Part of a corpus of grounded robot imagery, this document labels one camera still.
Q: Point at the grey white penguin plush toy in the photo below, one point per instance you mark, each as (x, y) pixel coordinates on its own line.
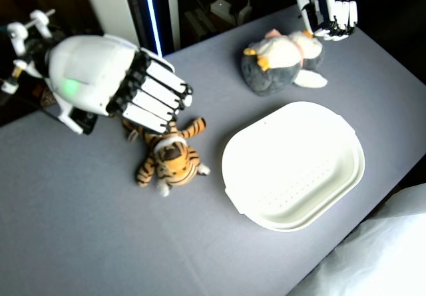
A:
(278, 60)

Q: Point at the orange striped tiger plush toy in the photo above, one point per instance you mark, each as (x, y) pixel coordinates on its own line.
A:
(174, 161)

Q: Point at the white perforated plastic tray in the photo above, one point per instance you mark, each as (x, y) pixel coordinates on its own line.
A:
(293, 166)

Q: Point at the white power adapter box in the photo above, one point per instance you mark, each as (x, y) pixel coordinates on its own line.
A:
(223, 8)

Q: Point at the white column with blue light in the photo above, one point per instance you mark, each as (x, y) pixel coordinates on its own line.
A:
(113, 6)

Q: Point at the white sheet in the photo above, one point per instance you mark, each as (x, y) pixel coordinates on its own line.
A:
(376, 259)

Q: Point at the grey table cloth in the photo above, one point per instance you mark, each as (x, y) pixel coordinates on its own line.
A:
(100, 226)

